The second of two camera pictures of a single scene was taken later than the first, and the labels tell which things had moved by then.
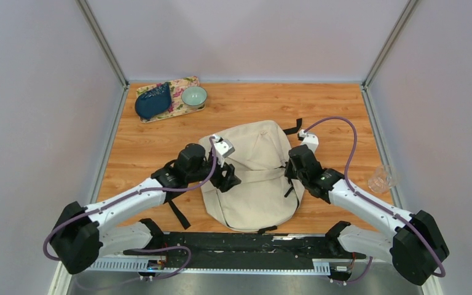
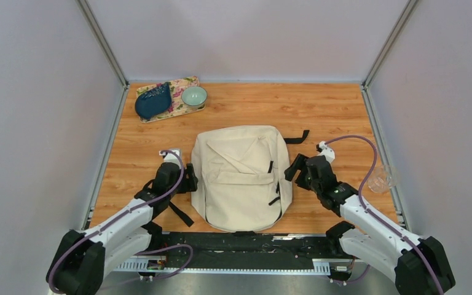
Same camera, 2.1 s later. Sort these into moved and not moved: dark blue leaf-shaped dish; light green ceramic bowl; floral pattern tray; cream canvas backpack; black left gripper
Moved: black left gripper; cream canvas backpack
Not moved: light green ceramic bowl; dark blue leaf-shaped dish; floral pattern tray
